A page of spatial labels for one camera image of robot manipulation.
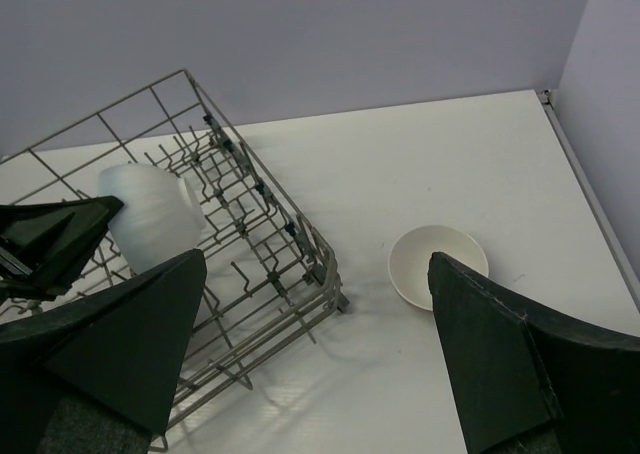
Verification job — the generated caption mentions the brown bottom bowl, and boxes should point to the brown bottom bowl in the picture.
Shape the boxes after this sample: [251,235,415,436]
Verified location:
[388,225,489,311]

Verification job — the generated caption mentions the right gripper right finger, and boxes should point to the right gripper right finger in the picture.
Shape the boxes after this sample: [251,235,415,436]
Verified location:
[428,252,639,453]

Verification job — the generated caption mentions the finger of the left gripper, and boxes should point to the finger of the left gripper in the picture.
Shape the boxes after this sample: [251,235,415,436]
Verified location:
[1,196,124,301]

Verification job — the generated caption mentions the white bowl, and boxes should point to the white bowl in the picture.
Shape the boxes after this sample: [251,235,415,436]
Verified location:
[97,163,206,274]

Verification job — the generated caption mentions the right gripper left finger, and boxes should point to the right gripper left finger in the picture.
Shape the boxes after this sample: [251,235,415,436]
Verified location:
[1,249,207,453]

